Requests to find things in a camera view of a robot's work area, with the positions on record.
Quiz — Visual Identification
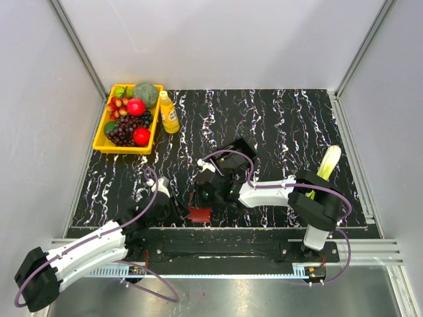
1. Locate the red leather card holder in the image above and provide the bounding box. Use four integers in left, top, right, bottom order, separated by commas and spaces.
188, 207, 212, 223

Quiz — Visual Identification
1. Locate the black card dispenser box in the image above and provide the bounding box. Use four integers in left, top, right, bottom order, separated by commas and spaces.
211, 137, 257, 176

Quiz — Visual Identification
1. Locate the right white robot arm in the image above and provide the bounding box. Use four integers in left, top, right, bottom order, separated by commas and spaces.
188, 166, 352, 262

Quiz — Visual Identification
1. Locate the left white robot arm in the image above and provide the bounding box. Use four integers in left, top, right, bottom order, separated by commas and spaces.
14, 177, 176, 312

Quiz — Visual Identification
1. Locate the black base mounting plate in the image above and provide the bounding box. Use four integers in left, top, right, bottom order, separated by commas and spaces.
122, 228, 340, 264

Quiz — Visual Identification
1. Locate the yellow juice bottle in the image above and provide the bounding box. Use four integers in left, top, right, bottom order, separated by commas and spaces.
159, 90, 180, 134

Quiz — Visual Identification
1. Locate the red apple lower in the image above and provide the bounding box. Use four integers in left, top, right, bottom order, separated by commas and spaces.
132, 127, 151, 147

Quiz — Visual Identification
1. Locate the red apple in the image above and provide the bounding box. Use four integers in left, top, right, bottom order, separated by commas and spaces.
132, 127, 151, 147
127, 98, 146, 116

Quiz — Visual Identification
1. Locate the dark purple grape bunch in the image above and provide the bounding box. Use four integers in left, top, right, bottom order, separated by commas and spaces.
106, 111, 153, 147

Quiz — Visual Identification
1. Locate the yellow plastic tray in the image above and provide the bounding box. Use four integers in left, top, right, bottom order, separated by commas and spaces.
93, 83, 163, 155

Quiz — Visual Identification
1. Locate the green lime fruit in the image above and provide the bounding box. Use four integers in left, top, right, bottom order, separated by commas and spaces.
103, 121, 117, 136

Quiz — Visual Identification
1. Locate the red apple upper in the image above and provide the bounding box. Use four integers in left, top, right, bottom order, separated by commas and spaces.
127, 98, 146, 116

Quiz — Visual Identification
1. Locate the small red fruits cluster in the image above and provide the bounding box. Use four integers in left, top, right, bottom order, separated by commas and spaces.
106, 97, 130, 121

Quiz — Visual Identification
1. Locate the green broccoli head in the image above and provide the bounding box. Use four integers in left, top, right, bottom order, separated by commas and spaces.
132, 83, 159, 109

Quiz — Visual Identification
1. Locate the green pear fruit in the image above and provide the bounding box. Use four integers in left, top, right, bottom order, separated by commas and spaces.
114, 86, 133, 99

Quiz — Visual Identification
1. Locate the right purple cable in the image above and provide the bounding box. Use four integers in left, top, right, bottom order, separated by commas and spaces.
197, 150, 354, 287

